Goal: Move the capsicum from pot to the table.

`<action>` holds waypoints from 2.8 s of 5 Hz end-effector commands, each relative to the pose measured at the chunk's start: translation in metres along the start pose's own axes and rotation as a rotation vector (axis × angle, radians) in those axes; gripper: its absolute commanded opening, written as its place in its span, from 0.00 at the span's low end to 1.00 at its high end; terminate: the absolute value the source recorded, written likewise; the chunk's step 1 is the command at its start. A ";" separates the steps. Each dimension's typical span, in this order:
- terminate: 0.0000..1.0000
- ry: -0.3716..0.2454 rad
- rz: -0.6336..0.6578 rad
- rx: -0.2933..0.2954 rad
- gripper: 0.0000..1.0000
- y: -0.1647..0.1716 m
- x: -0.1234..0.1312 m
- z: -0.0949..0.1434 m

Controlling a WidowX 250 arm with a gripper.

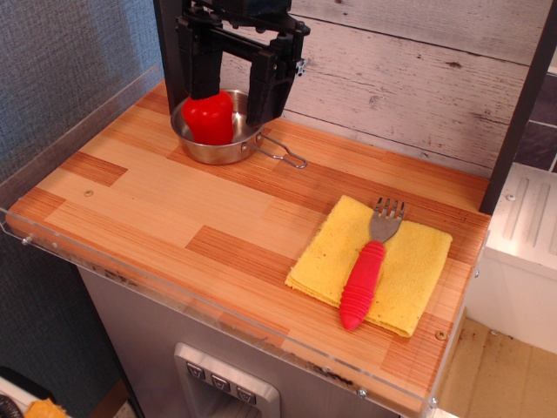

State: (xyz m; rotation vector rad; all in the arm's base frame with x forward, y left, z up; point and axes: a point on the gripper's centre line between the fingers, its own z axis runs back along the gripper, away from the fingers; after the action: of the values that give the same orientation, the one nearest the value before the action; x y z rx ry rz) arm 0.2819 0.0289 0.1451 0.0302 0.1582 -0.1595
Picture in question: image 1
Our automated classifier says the black vertical post right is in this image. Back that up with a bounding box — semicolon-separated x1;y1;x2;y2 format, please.
479;0;556;215

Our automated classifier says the small steel pot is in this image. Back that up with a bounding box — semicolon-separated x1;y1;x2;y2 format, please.
171;90;308;169

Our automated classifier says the white toy cabinet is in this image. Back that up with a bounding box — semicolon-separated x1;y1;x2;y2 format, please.
465;164;556;353

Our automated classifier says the black round object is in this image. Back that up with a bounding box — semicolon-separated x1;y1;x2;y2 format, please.
0;394;23;418

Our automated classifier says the yellow folded cloth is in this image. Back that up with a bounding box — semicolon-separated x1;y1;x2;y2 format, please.
285;196;453;338

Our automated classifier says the red capsicum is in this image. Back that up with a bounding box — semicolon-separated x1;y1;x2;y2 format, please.
181;91;234;145

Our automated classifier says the black vertical post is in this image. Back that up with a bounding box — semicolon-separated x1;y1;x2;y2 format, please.
479;0;556;215
153;0;191;113

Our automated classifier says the orange toy item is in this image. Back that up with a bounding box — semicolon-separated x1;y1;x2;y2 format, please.
23;399;68;418

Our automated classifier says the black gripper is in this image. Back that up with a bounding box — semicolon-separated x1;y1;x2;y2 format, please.
177;1;311;126

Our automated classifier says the red handled fork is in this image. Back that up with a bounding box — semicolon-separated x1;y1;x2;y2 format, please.
339;198;406;331

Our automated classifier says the black vertical post left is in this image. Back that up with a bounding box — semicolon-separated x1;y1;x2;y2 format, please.
153;0;191;113

